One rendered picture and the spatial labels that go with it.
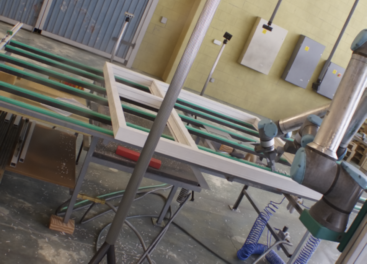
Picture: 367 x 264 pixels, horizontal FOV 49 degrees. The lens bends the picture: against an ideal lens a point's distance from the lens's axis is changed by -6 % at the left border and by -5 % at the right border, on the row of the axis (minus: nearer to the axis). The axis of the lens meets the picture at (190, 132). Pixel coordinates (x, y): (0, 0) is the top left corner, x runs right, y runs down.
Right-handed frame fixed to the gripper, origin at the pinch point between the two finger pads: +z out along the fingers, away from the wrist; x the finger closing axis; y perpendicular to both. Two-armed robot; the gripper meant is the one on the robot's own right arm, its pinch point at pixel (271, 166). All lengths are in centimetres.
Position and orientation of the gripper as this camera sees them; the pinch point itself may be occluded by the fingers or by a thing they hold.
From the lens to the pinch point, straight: 284.9
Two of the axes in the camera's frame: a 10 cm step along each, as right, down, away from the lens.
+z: 2.3, 8.7, 4.4
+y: 9.4, -3.1, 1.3
